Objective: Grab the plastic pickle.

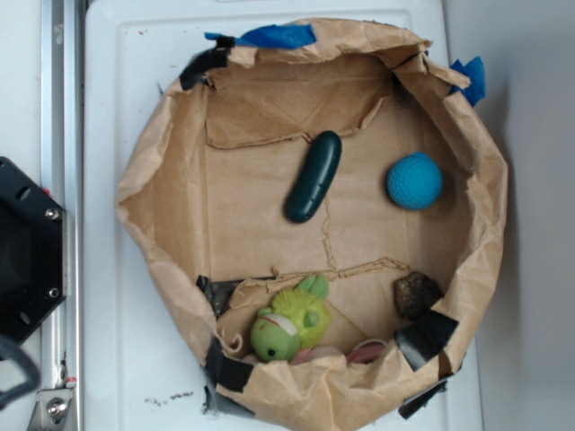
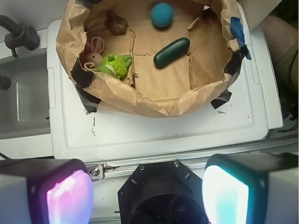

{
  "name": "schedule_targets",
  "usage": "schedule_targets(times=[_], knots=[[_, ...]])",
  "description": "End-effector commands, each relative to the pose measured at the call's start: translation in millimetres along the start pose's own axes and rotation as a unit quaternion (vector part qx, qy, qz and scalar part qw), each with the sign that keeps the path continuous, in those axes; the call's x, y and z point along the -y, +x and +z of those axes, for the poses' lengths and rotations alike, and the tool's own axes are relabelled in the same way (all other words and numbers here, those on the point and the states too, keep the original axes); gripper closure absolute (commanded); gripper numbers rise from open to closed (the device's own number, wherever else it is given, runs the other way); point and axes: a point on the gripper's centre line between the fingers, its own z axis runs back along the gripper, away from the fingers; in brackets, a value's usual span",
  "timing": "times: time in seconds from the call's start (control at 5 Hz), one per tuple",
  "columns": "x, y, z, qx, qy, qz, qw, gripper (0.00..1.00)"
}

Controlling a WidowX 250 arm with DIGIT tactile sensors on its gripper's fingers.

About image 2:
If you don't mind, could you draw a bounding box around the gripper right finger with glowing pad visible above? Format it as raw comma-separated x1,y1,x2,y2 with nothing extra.
202,153,299,224

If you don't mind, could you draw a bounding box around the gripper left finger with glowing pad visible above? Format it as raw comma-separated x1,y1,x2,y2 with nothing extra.
0,159,93,224

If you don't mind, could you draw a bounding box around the dark green plastic pickle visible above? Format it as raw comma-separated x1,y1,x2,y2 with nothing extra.
153,37,190,68

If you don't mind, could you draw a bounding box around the clear plastic tub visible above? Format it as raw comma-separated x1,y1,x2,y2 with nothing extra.
0,29,53,159

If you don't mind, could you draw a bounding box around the pink and green bunny toy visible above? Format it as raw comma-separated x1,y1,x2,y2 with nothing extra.
84,36,132,79

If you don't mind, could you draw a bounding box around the brown paper bag bin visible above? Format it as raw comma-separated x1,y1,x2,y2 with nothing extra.
57,0,247,118

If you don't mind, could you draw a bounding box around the blue painter tape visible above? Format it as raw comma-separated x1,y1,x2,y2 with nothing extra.
230,17,251,60

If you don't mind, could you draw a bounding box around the brown rock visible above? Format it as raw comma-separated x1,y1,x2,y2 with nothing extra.
108,11,128,35

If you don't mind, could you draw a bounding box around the blue dimpled ball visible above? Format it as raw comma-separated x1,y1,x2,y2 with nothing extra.
151,3,173,28

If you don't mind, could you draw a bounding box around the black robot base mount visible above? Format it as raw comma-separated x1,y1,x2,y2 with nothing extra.
118,161,209,224

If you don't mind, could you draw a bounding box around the dark grey clamp handle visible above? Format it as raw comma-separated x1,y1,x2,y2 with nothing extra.
0,15,40,58

